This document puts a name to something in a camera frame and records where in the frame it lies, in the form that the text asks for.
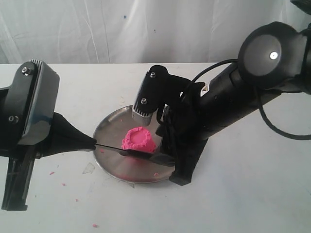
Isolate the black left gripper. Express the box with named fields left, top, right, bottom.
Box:
left=0, top=88, right=97, bottom=211

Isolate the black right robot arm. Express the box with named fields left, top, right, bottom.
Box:
left=160, top=22, right=311, bottom=186

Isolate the round steel plate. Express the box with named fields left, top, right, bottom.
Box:
left=93, top=105, right=174, bottom=183

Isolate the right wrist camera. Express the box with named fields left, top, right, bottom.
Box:
left=132, top=65, right=190, bottom=126

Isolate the white backdrop curtain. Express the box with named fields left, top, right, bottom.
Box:
left=0, top=0, right=311, bottom=64

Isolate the black knife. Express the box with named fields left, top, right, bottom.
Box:
left=95, top=144, right=175, bottom=167

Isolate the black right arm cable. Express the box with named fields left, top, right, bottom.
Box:
left=155, top=58, right=311, bottom=141

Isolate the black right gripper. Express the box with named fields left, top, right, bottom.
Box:
left=156, top=82, right=208, bottom=186

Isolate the pink clay lump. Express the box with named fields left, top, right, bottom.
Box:
left=121, top=127, right=156, bottom=153

